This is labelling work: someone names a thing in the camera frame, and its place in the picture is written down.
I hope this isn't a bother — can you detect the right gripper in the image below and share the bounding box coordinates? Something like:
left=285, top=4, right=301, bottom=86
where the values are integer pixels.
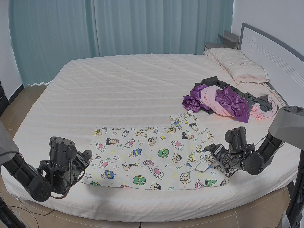
left=204, top=143, right=230, bottom=168

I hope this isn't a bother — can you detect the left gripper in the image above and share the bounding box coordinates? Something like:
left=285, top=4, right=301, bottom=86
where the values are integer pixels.
left=76, top=150, right=92, bottom=173

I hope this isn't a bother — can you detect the white printed pyjama top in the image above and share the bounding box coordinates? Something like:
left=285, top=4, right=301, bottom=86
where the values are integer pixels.
left=81, top=111, right=230, bottom=191

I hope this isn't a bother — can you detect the pile of clothes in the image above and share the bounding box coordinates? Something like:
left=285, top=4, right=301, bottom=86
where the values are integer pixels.
left=182, top=76, right=279, bottom=123

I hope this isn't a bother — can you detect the bed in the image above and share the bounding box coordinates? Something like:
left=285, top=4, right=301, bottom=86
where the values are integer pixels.
left=0, top=22, right=304, bottom=223

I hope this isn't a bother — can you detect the pale pink pillow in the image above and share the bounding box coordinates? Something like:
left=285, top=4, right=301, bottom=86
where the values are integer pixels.
left=202, top=47, right=271, bottom=85

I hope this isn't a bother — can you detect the grey bedside table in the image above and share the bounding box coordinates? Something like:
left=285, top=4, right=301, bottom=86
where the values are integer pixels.
left=204, top=30, right=239, bottom=50

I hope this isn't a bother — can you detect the blue-green curtain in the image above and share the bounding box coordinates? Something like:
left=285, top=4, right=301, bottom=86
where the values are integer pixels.
left=9, top=0, right=234, bottom=86

